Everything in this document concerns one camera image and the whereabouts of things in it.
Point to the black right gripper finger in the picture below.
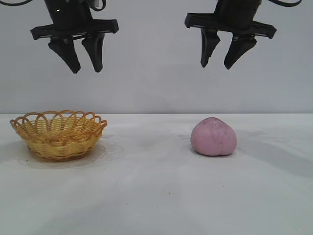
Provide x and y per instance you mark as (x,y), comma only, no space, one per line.
(207,46)
(238,51)

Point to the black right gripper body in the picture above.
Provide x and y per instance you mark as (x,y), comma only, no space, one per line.
(234,14)

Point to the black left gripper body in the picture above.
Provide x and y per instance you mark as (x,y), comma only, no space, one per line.
(68,14)

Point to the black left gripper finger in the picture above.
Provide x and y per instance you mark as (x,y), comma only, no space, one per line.
(66,54)
(96,54)

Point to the yellow woven plastic basket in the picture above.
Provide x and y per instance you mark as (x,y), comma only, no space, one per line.
(58,139)

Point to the pink toy peach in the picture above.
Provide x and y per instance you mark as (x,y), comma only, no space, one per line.
(212,137)

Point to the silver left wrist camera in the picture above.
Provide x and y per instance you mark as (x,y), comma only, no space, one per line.
(96,3)

